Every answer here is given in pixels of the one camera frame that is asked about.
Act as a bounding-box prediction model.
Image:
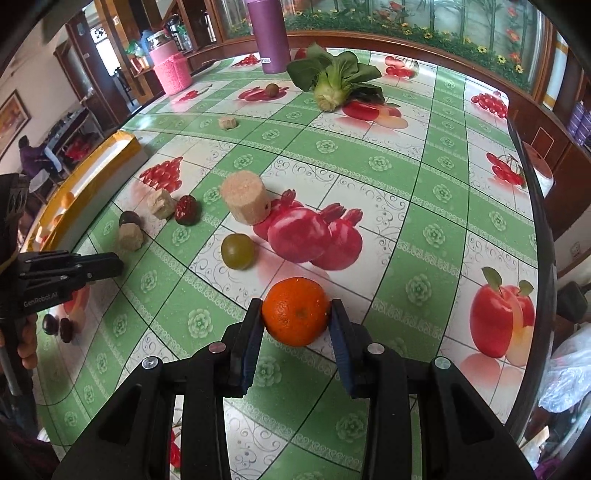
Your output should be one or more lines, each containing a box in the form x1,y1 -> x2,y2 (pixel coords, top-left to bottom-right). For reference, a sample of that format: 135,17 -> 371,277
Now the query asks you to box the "orange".
262,277 -> 331,347

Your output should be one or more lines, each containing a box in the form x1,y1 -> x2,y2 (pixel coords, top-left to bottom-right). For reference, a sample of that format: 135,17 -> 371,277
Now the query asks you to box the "beige cut block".
147,189 -> 176,220

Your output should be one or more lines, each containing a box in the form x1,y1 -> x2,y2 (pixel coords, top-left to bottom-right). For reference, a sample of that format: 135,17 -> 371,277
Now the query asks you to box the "green plum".
221,233 -> 256,270

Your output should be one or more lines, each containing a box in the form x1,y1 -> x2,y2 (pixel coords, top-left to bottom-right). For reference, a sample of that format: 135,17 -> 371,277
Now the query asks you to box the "left hand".
17,313 -> 38,371

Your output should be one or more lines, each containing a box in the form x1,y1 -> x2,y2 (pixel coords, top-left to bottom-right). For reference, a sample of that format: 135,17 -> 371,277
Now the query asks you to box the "small beige block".
118,223 -> 143,252

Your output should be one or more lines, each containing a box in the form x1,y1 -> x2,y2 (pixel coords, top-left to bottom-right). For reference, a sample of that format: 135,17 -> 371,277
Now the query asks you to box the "dark plum near gripper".
42,313 -> 60,336

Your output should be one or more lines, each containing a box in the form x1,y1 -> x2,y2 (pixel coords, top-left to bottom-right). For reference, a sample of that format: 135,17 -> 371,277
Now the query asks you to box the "dark purple plum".
118,211 -> 142,227

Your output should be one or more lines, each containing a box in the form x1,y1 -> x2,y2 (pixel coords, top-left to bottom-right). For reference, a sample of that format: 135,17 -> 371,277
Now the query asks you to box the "dark date fruit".
59,317 -> 74,343

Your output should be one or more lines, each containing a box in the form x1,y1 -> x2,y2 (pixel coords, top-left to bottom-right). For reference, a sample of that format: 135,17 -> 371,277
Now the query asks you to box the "yellow rimmed white tray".
21,130 -> 147,253

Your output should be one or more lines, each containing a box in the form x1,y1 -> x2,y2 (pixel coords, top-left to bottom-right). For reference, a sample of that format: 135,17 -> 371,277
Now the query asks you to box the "red jujube date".
174,195 -> 201,226

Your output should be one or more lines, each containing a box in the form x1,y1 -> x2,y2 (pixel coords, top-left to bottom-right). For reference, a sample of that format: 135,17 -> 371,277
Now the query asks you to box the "seated person in purple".
18,135 -> 63,181

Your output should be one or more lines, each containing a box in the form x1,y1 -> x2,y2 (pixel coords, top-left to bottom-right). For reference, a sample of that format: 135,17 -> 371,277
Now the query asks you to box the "green fruit tablecloth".
40,55 -> 519,479

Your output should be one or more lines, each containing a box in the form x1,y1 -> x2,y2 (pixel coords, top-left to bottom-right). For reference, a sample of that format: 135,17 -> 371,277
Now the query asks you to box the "large beige cylinder block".
221,170 -> 270,226

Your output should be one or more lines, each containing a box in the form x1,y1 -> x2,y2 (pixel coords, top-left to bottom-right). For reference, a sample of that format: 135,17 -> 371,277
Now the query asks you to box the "small beige far chunk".
218,116 -> 238,130

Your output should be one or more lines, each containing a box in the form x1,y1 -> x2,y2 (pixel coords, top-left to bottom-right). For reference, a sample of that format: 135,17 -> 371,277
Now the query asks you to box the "pink knitted cover bottle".
149,40 -> 192,96

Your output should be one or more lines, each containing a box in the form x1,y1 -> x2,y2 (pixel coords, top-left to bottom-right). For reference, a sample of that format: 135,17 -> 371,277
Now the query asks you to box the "small green fruit far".
264,83 -> 280,98

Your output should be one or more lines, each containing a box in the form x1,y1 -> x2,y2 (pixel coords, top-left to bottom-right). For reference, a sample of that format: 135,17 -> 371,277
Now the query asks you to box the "green bok choy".
287,43 -> 385,112

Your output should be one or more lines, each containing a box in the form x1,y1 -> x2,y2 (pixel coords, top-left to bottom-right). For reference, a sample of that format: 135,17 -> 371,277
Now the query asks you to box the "purple thermos bottle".
245,0 -> 290,74

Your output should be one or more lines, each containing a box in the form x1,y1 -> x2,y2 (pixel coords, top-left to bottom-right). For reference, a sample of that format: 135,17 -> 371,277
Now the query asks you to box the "framed wall picture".
0,90 -> 31,155

